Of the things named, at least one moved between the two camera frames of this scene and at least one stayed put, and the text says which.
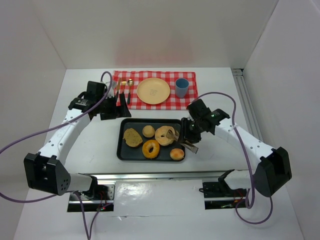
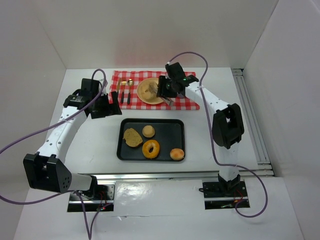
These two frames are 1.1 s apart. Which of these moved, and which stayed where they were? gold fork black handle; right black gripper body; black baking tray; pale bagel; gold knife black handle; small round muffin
Moved: right black gripper body; pale bagel
Stayed: gold fork black handle; gold knife black handle; black baking tray; small round muffin
